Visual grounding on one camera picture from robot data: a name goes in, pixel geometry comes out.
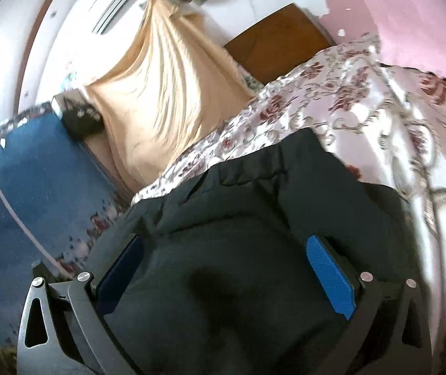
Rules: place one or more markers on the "floral satin bedspread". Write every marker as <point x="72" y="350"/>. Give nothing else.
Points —
<point x="387" y="123"/>

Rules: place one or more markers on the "black garment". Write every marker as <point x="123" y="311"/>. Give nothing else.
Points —
<point x="224" y="285"/>

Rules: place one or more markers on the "blue floral wardrobe cover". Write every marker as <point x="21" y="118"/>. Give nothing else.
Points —
<point x="55" y="202"/>

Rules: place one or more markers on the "brown wooden headboard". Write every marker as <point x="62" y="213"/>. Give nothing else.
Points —
<point x="277" y="44"/>

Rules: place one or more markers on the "pink curtain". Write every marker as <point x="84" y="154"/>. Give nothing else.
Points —
<point x="412" y="33"/>

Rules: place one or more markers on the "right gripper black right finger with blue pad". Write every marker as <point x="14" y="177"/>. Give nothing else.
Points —
<point x="387" y="331"/>

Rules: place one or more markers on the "beige hanging cloth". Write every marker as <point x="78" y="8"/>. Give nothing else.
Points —
<point x="173" y="86"/>

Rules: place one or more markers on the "black tote bag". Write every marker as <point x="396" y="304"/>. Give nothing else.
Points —
<point x="80" y="119"/>

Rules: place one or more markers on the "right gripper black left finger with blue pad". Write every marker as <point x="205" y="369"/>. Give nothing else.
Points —
<point x="63" y="331"/>

